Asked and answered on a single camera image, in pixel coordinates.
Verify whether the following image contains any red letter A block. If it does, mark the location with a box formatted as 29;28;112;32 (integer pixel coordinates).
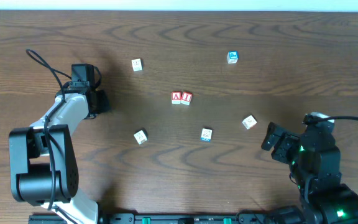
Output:
171;91;181;105

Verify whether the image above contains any red letter I block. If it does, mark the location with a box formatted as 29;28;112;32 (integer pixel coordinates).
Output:
181;92;193;106

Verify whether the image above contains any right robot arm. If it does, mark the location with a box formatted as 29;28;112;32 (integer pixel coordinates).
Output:
261;121;358;223

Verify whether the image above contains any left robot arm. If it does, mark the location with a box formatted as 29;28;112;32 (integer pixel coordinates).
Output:
9;80;110;223

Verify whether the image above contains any white block right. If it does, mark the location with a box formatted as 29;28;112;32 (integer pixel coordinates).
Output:
242;115;257;129

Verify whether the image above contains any white block green B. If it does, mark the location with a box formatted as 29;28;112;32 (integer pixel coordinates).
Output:
134;129;148;145

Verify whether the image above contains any white block upper left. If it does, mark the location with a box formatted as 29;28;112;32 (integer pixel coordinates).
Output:
131;58;142;72

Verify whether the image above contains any white block blue bottom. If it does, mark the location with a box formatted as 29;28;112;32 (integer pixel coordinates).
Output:
200;128;213;142

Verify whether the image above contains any blue picture block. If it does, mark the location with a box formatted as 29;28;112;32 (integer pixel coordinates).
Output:
227;51;239;64

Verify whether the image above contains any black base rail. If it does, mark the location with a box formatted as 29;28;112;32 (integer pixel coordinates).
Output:
28;212;344;224

